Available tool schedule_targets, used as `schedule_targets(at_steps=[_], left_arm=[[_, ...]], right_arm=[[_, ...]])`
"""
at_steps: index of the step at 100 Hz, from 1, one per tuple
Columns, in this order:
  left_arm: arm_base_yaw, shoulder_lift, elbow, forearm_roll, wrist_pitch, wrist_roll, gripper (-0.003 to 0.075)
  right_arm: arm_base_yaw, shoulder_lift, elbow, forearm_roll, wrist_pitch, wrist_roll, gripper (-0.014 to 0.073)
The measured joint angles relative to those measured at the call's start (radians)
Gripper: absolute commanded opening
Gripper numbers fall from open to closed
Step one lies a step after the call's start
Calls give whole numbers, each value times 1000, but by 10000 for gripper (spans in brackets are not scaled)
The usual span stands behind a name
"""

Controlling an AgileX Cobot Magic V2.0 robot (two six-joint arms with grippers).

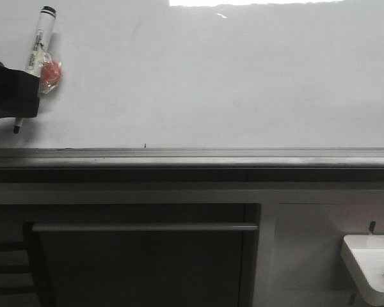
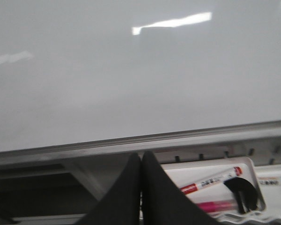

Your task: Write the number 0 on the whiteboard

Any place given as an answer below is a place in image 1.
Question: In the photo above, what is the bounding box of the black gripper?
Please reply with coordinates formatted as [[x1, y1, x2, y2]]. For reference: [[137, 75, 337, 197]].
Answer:
[[0, 62, 40, 119]]

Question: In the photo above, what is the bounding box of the red magnet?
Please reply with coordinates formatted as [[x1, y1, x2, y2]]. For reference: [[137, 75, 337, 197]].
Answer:
[[39, 52, 62, 94]]

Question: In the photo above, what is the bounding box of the white whiteboard marker pen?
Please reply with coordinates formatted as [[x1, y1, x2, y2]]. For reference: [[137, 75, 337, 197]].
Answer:
[[13, 6, 57, 134]]

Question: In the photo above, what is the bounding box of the white whiteboard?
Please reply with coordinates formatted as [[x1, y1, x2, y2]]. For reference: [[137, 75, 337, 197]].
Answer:
[[0, 1, 384, 148]]

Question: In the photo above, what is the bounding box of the dark slatted chair back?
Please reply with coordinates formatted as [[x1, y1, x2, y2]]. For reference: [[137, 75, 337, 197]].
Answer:
[[0, 242, 36, 295]]

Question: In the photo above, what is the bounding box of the grey aluminium marker tray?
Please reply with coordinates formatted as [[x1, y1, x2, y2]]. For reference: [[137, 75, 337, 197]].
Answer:
[[0, 148, 384, 182]]

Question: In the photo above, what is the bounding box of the dark grey panel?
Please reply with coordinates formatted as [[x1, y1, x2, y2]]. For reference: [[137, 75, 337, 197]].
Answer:
[[32, 223, 257, 306]]

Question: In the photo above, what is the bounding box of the white plastic tray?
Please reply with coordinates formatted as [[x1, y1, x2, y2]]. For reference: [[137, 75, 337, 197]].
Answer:
[[340, 235, 384, 306]]

